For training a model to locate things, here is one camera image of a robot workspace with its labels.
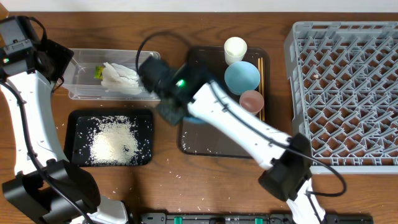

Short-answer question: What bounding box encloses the pink cup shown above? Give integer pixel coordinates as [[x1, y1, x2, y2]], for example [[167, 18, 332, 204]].
[[239, 90, 264, 115]]

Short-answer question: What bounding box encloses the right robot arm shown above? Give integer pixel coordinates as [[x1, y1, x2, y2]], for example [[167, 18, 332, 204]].
[[137, 57, 326, 223]]

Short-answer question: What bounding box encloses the dark brown serving tray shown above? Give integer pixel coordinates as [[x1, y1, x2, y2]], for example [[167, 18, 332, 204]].
[[178, 45, 270, 159]]

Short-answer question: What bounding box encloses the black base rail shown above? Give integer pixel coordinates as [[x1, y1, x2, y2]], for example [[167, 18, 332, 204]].
[[137, 213, 374, 224]]

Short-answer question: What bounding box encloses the right wooden chopstick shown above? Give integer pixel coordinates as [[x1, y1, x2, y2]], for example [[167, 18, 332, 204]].
[[258, 57, 266, 121]]

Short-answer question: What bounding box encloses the clear plastic bin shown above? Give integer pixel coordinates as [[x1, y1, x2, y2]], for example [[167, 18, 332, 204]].
[[62, 49, 160, 101]]

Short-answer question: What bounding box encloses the black waste tray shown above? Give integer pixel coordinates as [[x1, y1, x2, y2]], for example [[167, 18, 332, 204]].
[[64, 108, 154, 167]]

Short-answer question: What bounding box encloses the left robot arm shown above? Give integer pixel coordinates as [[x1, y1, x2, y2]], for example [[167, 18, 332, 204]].
[[1, 38, 128, 223]]

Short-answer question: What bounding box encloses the left wooden chopstick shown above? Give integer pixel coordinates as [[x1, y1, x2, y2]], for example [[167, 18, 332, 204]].
[[257, 57, 263, 122]]

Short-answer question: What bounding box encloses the light blue bowl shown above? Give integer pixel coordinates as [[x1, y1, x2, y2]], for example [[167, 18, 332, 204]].
[[224, 61, 261, 95]]

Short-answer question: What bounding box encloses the pile of white rice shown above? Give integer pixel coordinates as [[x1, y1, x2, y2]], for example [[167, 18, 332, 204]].
[[72, 115, 153, 167]]

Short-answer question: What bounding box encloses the grey dishwasher rack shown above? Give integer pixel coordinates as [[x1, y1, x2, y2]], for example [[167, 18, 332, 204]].
[[284, 21, 397, 174]]

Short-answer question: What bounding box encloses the yellow green snack wrapper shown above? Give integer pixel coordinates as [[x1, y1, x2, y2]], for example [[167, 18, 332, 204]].
[[95, 66, 104, 80]]

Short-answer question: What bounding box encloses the dark blue plate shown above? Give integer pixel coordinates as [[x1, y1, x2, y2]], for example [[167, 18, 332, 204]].
[[183, 116, 206, 124]]

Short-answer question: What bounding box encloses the cream white cup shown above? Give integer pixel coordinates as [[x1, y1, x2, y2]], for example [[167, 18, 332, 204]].
[[224, 37, 248, 65]]

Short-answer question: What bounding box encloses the wooden chopstick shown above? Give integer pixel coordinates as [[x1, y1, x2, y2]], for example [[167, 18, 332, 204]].
[[257, 57, 263, 122], [258, 57, 266, 121]]

